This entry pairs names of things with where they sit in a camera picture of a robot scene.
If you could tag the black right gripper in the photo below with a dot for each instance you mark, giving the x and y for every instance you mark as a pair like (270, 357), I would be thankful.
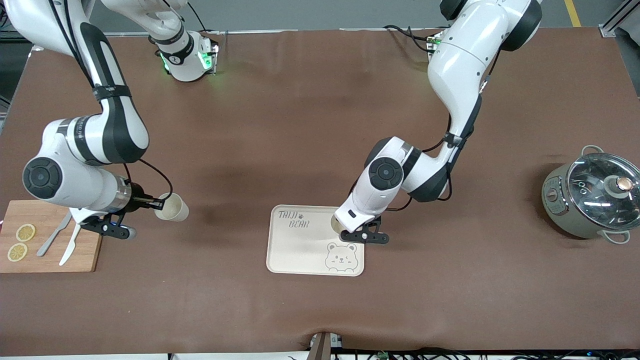
(137, 199)

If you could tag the cream paper cup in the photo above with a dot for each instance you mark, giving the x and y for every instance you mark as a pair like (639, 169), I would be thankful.
(175, 210)

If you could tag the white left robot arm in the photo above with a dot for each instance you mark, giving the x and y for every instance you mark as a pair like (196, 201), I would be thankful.
(460, 65)

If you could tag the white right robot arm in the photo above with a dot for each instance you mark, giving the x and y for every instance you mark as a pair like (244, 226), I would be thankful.
(115, 130)

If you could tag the cream bear print tray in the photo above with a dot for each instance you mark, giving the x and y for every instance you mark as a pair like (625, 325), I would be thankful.
(295, 250)

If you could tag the white plastic knife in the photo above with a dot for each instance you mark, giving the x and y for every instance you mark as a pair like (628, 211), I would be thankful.
(69, 250)

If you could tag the grey plastic knife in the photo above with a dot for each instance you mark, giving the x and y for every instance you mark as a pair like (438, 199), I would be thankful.
(50, 241)

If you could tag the bamboo cutting board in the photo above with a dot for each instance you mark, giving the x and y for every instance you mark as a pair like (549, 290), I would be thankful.
(50, 257)

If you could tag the yellow lemon slice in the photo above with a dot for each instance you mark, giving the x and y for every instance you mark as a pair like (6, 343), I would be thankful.
(17, 252)
(25, 232)

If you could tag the grey green cooking pot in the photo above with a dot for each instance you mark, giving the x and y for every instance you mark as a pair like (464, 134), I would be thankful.
(560, 210)

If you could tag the glass pot lid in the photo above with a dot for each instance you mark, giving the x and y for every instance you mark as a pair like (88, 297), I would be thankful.
(600, 195)

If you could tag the aluminium frame profile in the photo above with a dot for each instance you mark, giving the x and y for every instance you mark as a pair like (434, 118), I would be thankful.
(620, 17)

